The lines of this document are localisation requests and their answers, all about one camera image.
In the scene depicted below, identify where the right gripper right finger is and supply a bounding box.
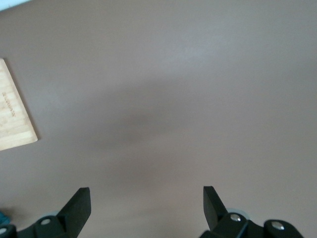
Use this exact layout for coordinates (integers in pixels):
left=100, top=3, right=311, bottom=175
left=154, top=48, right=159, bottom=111
left=200, top=185, right=264, bottom=238

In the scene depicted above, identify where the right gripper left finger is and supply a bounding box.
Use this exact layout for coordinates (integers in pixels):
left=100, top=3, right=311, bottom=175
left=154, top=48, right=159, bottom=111
left=17, top=187, right=92, bottom=238

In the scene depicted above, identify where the bamboo cutting board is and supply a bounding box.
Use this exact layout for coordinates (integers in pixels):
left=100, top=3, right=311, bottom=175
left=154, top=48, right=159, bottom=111
left=0, top=58, right=39, bottom=151

